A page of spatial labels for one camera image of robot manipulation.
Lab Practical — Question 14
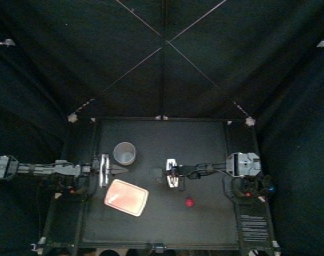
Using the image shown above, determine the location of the black table-edge camera mount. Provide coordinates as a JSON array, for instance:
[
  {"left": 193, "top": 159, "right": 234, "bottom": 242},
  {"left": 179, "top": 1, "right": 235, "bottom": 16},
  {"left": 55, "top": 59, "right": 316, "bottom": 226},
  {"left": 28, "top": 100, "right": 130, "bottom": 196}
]
[{"left": 145, "top": 243, "right": 169, "bottom": 255}]

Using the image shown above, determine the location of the pink rectangular plate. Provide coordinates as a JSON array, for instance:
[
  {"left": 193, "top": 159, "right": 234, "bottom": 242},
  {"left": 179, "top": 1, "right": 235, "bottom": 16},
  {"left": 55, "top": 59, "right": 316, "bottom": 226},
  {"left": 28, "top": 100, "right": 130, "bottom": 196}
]
[{"left": 103, "top": 178, "right": 150, "bottom": 218}]

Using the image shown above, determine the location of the black cloth backdrop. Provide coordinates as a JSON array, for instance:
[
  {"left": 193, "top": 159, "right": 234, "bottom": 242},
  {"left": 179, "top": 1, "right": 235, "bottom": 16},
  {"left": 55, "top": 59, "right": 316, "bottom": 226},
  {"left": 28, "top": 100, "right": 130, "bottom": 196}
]
[{"left": 0, "top": 0, "right": 324, "bottom": 256}]

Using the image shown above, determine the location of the black cable bundle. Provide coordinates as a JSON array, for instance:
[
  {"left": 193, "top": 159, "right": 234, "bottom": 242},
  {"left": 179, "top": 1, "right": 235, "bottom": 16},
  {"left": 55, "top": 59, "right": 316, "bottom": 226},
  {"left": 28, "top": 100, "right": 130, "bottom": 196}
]
[
  {"left": 222, "top": 174, "right": 276, "bottom": 203},
  {"left": 48, "top": 176, "right": 99, "bottom": 198}
]

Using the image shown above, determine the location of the thin diagonal brace wire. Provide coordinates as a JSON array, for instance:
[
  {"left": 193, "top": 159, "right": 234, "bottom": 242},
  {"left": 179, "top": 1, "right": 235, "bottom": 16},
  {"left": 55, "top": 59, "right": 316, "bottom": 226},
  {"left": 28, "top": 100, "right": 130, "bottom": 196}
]
[
  {"left": 115, "top": 0, "right": 250, "bottom": 118},
  {"left": 72, "top": 0, "right": 229, "bottom": 113}
]

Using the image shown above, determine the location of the grey plastic cup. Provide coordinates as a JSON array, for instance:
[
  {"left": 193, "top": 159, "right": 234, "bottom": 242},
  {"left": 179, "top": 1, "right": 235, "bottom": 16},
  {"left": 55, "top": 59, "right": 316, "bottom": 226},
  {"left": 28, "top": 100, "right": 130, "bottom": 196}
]
[{"left": 113, "top": 141, "right": 138, "bottom": 167}]

